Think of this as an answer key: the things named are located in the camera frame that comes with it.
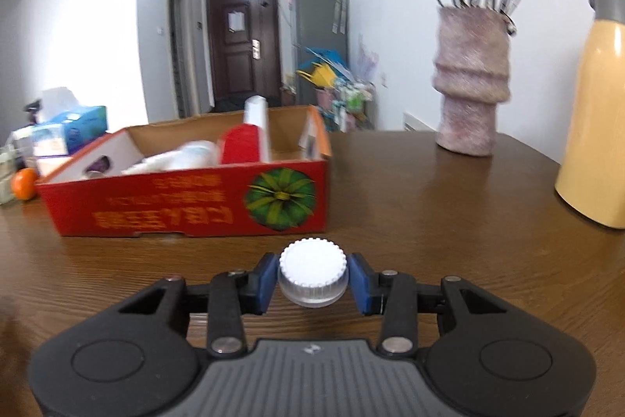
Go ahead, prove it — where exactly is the grey refrigerator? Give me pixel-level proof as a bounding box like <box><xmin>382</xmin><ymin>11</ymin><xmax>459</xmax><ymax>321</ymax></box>
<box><xmin>288</xmin><ymin>0</ymin><xmax>350</xmax><ymax>105</ymax></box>

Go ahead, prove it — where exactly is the yellow watering can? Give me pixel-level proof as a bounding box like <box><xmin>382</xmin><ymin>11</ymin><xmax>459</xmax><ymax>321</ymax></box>
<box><xmin>297</xmin><ymin>64</ymin><xmax>338</xmax><ymax>89</ymax></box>

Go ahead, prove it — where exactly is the white wall vent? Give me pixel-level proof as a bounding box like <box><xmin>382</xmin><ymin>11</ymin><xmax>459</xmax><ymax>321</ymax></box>
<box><xmin>403</xmin><ymin>111</ymin><xmax>440</xmax><ymax>132</ymax></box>

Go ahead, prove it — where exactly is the red and white lint brush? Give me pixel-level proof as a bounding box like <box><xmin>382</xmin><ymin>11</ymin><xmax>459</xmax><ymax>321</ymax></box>
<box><xmin>217</xmin><ymin>95</ymin><xmax>273</xmax><ymax>165</ymax></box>

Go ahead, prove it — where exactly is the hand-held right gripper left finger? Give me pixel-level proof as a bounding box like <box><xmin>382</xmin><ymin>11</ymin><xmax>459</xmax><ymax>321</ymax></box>
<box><xmin>118</xmin><ymin>252</ymin><xmax>281</xmax><ymax>358</ymax></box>

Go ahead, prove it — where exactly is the white folded umbrella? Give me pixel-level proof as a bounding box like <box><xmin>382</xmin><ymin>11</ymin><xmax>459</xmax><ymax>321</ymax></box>
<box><xmin>332</xmin><ymin>0</ymin><xmax>350</xmax><ymax>34</ymax></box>

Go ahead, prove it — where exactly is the white translucent plastic container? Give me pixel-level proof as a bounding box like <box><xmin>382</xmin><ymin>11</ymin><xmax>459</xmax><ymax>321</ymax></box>
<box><xmin>121</xmin><ymin>140</ymin><xmax>220</xmax><ymax>176</ymax></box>

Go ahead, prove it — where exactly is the purple ridged cap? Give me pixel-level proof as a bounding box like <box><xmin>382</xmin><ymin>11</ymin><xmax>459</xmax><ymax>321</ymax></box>
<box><xmin>88</xmin><ymin>156</ymin><xmax>114</xmax><ymax>178</ymax></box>

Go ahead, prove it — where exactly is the side room doorway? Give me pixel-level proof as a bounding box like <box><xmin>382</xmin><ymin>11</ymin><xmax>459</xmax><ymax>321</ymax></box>
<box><xmin>168</xmin><ymin>0</ymin><xmax>193</xmax><ymax>119</ymax></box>

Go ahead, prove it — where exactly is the red cardboard box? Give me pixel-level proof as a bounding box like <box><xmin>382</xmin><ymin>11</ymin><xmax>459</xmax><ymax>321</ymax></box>
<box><xmin>35</xmin><ymin>105</ymin><xmax>334</xmax><ymax>237</ymax></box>

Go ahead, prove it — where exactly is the blue tissue pack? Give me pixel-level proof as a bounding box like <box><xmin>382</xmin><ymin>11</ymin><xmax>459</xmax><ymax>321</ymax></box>
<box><xmin>32</xmin><ymin>87</ymin><xmax>108</xmax><ymax>156</ymax></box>

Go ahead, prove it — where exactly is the purple feather decoration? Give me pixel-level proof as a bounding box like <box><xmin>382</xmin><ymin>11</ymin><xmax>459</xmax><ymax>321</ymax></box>
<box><xmin>354</xmin><ymin>33</ymin><xmax>379</xmax><ymax>81</ymax></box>

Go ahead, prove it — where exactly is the dark brown entrance door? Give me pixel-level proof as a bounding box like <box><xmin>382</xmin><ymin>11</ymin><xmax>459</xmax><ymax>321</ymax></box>
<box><xmin>205</xmin><ymin>0</ymin><xmax>284</xmax><ymax>112</ymax></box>

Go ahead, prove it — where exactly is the blue plastic rack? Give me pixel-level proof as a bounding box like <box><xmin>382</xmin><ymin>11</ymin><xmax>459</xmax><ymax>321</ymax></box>
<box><xmin>305</xmin><ymin>48</ymin><xmax>350</xmax><ymax>73</ymax></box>

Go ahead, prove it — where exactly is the clear glass cup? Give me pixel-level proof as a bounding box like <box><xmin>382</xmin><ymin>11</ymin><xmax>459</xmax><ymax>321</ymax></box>
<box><xmin>0</xmin><ymin>143</ymin><xmax>20</xmax><ymax>205</ymax></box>

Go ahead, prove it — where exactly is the yellow thermos jug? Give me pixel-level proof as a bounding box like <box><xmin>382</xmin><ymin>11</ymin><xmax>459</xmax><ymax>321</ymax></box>
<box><xmin>554</xmin><ymin>0</ymin><xmax>625</xmax><ymax>229</ymax></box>

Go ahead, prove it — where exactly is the white ridged flanged cap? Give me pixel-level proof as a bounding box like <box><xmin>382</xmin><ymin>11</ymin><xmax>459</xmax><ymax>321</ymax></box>
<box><xmin>277</xmin><ymin>238</ymin><xmax>350</xmax><ymax>309</ymax></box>

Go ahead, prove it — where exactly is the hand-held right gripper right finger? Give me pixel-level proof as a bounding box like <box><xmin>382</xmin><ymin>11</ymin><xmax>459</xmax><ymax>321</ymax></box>
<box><xmin>350</xmin><ymin>252</ymin><xmax>509</xmax><ymax>358</ymax></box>

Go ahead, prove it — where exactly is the wire cart with bottles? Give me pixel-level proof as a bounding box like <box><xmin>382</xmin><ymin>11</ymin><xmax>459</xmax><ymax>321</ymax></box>
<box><xmin>332</xmin><ymin>77</ymin><xmax>377</xmax><ymax>132</ymax></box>

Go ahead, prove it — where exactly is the white tissue pack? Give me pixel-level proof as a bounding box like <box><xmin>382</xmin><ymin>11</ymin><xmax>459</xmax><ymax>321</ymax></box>
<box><xmin>34</xmin><ymin>156</ymin><xmax>74</xmax><ymax>178</ymax></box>

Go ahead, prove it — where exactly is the pink textured vase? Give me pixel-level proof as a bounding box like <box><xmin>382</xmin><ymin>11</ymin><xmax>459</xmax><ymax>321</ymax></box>
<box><xmin>432</xmin><ymin>5</ymin><xmax>513</xmax><ymax>157</ymax></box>

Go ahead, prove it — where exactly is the orange fruit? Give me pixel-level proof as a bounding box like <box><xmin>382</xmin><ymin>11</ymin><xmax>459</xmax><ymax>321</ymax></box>
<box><xmin>11</xmin><ymin>168</ymin><xmax>40</xmax><ymax>201</ymax></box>

